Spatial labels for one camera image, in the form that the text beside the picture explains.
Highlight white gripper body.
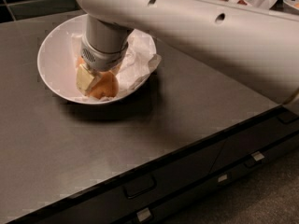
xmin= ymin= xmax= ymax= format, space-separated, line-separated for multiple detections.
xmin=80 ymin=35 xmax=128 ymax=72

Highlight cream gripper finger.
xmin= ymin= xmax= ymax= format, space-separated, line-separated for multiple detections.
xmin=76 ymin=63 xmax=102 ymax=95

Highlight orange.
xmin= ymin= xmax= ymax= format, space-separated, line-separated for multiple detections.
xmin=76 ymin=57 xmax=85 ymax=67
xmin=89 ymin=72 xmax=119 ymax=99

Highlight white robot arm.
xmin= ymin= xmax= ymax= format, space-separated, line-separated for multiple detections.
xmin=76 ymin=0 xmax=299 ymax=113

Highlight large white bowl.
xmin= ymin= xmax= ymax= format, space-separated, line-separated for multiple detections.
xmin=36 ymin=14 xmax=158 ymax=105

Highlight white paper towel in bowl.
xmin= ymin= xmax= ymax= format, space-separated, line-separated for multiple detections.
xmin=74 ymin=30 xmax=161 ymax=105

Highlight upper black drawer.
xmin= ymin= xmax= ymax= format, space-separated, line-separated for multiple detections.
xmin=9 ymin=107 xmax=299 ymax=224

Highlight black drawer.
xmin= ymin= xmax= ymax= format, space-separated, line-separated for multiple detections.
xmin=9 ymin=107 xmax=299 ymax=224
xmin=121 ymin=136 xmax=298 ymax=224

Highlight red strawberries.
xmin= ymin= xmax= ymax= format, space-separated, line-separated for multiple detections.
xmin=220 ymin=0 xmax=248 ymax=6

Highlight lower black drawer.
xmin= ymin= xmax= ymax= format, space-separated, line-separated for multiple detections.
xmin=121 ymin=136 xmax=298 ymax=224

